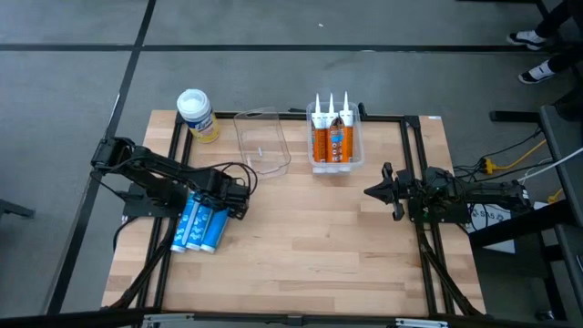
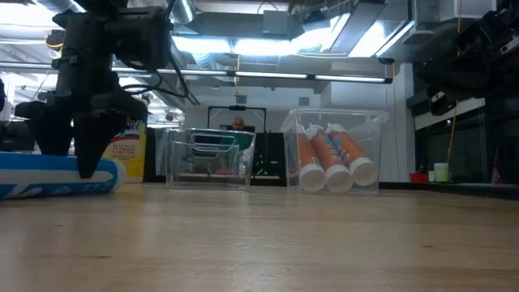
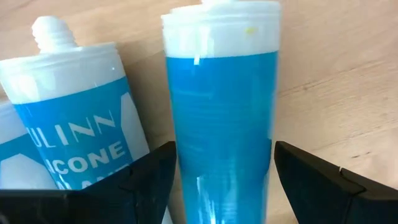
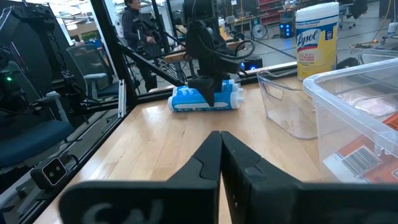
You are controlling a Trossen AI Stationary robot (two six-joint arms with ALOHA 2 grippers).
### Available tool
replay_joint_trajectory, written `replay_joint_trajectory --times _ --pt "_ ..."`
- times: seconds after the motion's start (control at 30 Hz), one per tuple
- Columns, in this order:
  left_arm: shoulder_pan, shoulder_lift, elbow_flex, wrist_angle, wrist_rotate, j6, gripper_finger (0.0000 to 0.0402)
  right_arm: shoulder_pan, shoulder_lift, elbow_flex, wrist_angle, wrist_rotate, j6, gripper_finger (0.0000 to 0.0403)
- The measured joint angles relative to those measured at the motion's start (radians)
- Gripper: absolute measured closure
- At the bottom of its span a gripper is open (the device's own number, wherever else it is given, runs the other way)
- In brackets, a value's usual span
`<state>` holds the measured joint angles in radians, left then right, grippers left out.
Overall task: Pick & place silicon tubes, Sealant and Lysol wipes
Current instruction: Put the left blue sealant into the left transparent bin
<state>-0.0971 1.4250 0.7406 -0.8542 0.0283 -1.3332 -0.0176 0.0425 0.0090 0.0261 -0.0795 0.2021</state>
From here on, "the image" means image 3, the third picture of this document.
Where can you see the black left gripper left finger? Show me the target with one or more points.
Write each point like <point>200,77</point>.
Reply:
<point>140,193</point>

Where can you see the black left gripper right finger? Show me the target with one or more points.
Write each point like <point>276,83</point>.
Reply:
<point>326,193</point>

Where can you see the blue silicone tube white cap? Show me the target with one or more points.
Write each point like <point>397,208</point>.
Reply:
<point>15,161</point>
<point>77,93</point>
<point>220,124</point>

